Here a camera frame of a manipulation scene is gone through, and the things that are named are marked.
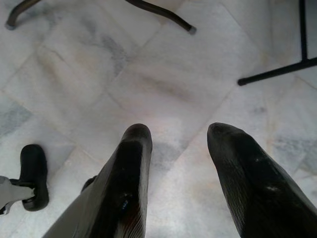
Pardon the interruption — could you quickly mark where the black robot foot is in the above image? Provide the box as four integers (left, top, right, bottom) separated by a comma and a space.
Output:
20, 144, 50, 212

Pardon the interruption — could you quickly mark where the marble pattern folding table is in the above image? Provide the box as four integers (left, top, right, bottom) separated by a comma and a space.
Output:
5, 0, 197, 35

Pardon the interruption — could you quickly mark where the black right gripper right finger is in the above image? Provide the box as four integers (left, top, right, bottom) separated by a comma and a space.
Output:
207, 122, 317, 238

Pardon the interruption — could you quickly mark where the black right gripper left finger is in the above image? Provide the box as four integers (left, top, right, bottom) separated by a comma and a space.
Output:
42, 123, 152, 238

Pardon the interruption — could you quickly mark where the grey robot leg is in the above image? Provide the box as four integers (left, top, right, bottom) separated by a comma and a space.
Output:
0, 175, 36, 215

